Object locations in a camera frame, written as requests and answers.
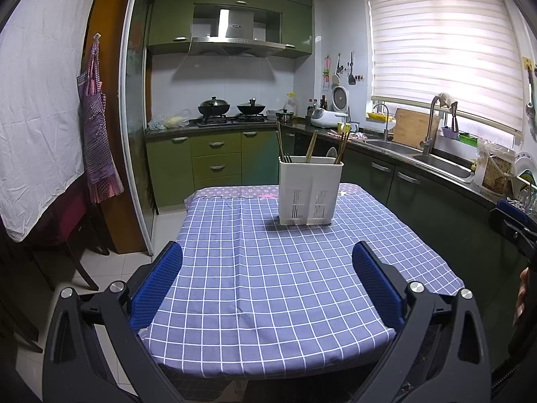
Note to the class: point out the oil bottle with yellow cap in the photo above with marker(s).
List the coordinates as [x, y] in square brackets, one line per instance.
[291, 107]

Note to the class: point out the person's right hand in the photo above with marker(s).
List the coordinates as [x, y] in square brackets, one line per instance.
[522, 298]

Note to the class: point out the white window blind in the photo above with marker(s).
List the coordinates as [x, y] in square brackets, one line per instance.
[444, 46]

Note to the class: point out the dark stone kitchen countertop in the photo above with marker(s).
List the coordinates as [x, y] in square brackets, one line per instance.
[168, 131]

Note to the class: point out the pink counter cloth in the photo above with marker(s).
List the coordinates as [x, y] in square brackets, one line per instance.
[356, 135]

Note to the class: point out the light wooden chopstick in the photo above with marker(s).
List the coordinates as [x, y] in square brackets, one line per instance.
[344, 147]
[340, 149]
[311, 149]
[314, 145]

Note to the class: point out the wooden cutting board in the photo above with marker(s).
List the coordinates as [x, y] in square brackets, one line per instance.
[415, 128]

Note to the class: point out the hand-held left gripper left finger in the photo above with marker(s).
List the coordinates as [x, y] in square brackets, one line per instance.
[161, 277]

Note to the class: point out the brown wooden door frame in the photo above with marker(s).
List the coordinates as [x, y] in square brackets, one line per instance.
[113, 29]

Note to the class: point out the gas stove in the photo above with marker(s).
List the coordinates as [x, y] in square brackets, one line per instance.
[230, 120]

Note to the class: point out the tall steel faucet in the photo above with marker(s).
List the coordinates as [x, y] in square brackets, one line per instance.
[430, 130]

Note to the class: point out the dish rack with plates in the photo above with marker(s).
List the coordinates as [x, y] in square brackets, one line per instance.
[524, 180]

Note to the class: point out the yellow cup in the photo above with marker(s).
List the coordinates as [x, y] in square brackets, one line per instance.
[344, 127]

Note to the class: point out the glass sliding door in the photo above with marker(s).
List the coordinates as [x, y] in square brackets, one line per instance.
[136, 113]

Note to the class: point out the small steel faucet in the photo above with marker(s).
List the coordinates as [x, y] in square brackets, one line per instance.
[386, 121]

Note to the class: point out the yellow sponge rack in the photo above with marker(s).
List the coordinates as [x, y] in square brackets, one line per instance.
[379, 116]

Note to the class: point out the green upper kitchen cabinets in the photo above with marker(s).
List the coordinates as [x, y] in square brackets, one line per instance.
[172, 12]

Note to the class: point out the white hanging sheet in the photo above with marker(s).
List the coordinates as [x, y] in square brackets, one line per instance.
[37, 113]

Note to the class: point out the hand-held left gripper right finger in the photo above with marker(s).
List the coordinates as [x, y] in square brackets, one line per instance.
[375, 285]

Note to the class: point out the black wok with lid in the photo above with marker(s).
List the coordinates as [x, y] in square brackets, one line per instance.
[214, 108]

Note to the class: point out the small steel pot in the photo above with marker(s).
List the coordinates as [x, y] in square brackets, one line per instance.
[285, 116]

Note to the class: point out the steel range hood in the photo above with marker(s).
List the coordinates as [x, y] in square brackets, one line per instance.
[235, 25]

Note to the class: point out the dark red wooden chair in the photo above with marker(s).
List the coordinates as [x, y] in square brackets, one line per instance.
[54, 218]

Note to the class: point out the white plastic utensil holder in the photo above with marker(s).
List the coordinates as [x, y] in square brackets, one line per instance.
[310, 193]

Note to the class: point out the green hanging basket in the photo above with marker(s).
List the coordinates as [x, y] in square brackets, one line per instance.
[459, 134]

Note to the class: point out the green lower kitchen cabinets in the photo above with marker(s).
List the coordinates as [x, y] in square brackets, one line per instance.
[214, 163]

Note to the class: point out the white rice cooker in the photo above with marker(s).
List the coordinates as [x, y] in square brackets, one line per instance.
[327, 118]

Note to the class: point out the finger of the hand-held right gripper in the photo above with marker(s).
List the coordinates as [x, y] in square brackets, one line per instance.
[509, 226]

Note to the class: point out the round white upright appliance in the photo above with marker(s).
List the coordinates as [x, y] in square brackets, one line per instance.
[340, 98]

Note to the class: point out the clear plastic bag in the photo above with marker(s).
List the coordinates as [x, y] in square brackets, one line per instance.
[495, 168]

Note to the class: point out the dark sauce bottles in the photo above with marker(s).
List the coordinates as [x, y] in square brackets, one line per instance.
[319, 104]

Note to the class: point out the green kitchen cabinets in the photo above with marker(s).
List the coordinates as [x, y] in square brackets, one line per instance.
[172, 12]
[214, 163]

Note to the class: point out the hanging kitchen tools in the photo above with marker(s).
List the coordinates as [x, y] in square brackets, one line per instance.
[340, 71]

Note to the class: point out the plastic bag with food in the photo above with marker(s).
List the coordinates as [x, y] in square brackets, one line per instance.
[170, 121]

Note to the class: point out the blue checked tablecloth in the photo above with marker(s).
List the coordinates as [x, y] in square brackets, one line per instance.
[272, 285]

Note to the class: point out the long wooden chopstick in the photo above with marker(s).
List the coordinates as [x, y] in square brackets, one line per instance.
[279, 140]

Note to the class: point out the purple checked apron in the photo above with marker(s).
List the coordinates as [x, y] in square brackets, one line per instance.
[96, 134]

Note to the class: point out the steel kitchen sink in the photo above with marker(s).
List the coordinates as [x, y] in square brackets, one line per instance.
[440, 163]

